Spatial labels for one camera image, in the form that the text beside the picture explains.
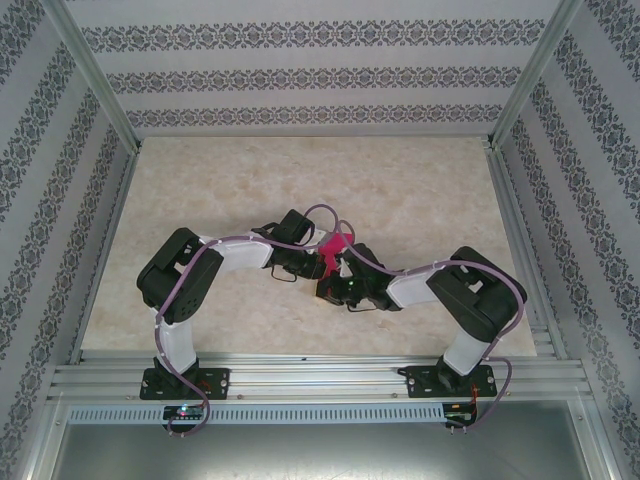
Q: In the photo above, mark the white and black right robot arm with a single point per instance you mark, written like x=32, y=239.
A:
x=415, y=290

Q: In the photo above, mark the grey metal sheet panel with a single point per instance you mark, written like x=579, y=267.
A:
x=320, y=450

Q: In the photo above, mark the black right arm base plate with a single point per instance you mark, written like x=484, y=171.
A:
x=420, y=385

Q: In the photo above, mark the pink paper sheet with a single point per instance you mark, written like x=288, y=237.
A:
x=334, y=250

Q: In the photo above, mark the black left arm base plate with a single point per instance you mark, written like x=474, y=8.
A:
x=220, y=382

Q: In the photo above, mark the aluminium side rail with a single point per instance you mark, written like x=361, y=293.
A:
x=522, y=250
x=101, y=250

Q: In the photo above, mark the aluminium frame post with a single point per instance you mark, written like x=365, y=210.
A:
x=532, y=75
x=95, y=75

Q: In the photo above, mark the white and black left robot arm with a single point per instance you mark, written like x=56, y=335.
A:
x=240, y=255

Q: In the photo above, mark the aluminium mounting rail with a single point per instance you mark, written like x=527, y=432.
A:
x=310, y=380

